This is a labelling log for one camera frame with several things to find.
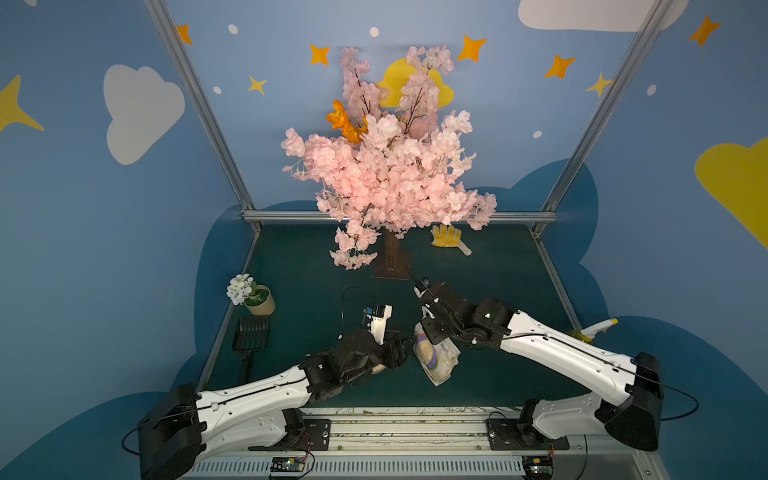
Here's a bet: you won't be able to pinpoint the white purple oats bag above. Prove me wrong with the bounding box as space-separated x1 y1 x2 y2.
413 323 461 386

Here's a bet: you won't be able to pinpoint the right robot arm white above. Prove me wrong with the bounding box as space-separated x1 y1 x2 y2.
414 280 663 451

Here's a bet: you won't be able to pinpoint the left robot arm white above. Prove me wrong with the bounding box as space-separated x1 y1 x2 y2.
136 329 414 479

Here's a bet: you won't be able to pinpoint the black plastic scoop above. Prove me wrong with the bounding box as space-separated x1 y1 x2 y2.
232 315 269 385

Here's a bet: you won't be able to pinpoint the yellow dotted work glove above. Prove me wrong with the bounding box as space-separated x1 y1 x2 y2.
431 224 472 256

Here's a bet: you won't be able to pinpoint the brown metal tree base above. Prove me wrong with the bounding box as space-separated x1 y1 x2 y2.
371 250 411 281

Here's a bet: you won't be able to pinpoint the yellow green spray bottle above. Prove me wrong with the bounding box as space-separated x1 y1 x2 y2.
568 318 618 344

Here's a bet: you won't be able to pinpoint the white flowers in pot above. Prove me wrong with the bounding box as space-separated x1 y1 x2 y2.
226 274 276 316

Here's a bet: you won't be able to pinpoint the pink cherry blossom tree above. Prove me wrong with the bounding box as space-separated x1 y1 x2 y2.
281 45 497 270

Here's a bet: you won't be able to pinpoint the orange butterfly decoration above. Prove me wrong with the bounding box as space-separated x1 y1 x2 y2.
326 100 368 144

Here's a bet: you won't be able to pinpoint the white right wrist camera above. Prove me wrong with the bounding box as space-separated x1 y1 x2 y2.
414 276 435 319

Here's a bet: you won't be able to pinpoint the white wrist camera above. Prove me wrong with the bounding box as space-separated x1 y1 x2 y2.
364 304 393 345
414 276 435 319

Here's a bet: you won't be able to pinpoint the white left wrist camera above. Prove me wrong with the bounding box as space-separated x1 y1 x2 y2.
364 304 393 345

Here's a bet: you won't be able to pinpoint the aluminium frame post right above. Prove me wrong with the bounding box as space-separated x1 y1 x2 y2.
541 0 673 215

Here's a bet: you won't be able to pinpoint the aluminium frame post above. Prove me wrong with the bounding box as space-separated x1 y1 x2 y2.
541 0 673 215
143 0 262 235

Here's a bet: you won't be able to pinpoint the aluminium frame rail back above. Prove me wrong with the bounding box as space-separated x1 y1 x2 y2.
241 210 557 224

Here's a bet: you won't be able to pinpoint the aluminium frame post left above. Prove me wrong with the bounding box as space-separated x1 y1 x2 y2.
143 0 262 235

